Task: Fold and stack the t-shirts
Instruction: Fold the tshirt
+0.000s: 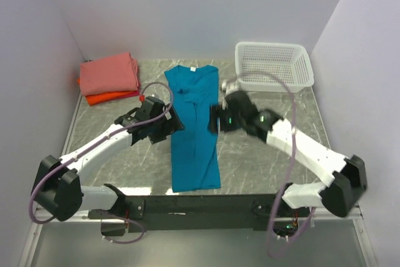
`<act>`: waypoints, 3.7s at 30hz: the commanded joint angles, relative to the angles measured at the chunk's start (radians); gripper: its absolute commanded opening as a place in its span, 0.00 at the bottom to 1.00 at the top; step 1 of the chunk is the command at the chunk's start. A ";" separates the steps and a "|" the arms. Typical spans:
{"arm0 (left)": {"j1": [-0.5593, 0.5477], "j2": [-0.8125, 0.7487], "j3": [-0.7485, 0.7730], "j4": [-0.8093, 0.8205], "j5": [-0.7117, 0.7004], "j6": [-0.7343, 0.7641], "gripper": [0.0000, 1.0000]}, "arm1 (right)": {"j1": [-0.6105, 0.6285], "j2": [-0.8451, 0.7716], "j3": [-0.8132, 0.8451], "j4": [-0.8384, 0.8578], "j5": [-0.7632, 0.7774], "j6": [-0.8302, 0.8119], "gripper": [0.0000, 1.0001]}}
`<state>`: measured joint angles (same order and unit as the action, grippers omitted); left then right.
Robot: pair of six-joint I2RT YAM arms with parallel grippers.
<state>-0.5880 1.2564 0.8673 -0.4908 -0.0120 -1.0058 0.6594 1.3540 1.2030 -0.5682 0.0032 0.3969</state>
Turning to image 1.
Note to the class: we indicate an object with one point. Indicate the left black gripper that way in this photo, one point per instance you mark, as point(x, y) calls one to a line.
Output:
point(169, 122)

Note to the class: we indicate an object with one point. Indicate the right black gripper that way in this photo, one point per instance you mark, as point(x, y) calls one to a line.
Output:
point(217, 120)

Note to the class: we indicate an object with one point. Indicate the blue t shirt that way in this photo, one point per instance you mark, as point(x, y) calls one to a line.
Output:
point(194, 160)

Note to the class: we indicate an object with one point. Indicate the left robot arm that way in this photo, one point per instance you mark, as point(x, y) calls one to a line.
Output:
point(57, 186)

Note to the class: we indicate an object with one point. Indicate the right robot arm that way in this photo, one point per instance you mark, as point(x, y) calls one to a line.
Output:
point(342, 180)

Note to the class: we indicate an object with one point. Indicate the folded magenta t shirt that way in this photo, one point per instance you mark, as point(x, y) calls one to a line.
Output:
point(131, 94)

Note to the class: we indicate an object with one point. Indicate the white plastic basket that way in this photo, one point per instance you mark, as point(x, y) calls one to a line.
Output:
point(288, 62)

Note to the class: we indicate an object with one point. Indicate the folded orange t shirt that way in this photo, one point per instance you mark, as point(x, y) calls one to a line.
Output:
point(100, 98)

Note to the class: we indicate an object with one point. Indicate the folded pink t shirt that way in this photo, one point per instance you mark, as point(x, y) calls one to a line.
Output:
point(110, 74)

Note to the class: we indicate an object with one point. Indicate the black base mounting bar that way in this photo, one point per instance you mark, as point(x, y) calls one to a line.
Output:
point(181, 212)

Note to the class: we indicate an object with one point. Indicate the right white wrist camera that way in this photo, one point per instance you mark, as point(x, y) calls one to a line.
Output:
point(230, 86)

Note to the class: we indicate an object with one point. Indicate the aluminium frame rail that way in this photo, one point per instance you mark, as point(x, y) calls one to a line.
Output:
point(35, 231)

